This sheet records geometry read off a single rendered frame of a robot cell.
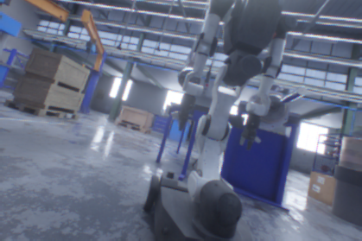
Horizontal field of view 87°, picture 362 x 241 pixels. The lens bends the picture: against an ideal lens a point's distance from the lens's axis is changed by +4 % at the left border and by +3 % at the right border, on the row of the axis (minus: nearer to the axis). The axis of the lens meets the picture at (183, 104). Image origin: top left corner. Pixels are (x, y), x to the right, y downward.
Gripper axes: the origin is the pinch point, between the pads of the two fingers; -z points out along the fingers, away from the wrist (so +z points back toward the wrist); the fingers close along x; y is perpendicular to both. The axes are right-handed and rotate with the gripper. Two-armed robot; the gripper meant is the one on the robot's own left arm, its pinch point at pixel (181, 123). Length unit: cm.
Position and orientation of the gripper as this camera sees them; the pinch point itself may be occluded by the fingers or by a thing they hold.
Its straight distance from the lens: 116.1
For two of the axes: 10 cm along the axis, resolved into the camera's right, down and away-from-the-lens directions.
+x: -0.9, -1.1, 9.9
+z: 3.0, -9.5, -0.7
